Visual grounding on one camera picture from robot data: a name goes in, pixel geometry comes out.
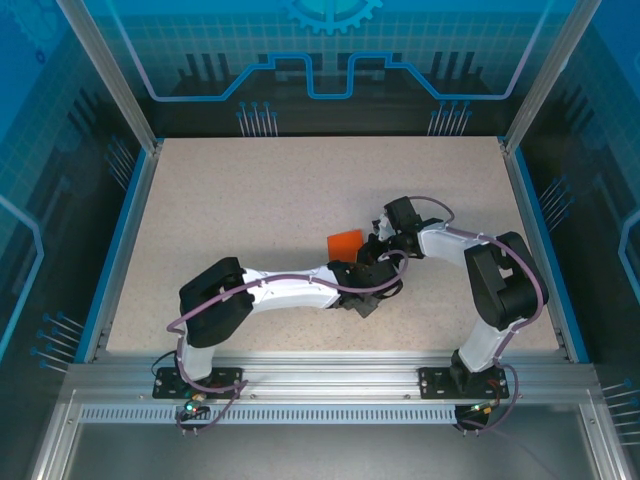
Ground orange paper sheet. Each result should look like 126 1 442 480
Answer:
326 228 365 264

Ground small connector board green light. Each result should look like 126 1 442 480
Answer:
462 399 501 419
180 393 210 417

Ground grey metal front shelf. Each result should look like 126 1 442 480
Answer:
29 389 621 480

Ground blue printed side panel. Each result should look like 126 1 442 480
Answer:
514 0 640 480
0 0 151 480

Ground blue printed back panel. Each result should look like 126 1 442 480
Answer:
64 0 576 139

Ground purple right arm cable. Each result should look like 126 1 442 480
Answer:
412 196 549 436

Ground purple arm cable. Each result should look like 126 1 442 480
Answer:
412 196 549 436
166 248 407 437

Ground aluminium front rail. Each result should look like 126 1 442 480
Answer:
64 351 601 401

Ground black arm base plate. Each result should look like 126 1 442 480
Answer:
152 366 245 400
418 366 511 400

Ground aluminium side rail blue trim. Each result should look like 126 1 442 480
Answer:
502 139 591 364
74 141 165 364

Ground slotted aluminium cable duct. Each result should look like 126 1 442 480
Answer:
77 405 474 426

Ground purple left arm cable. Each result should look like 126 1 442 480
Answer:
166 248 407 437

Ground aluminium frame post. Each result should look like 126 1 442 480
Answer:
55 0 165 154
502 0 604 154

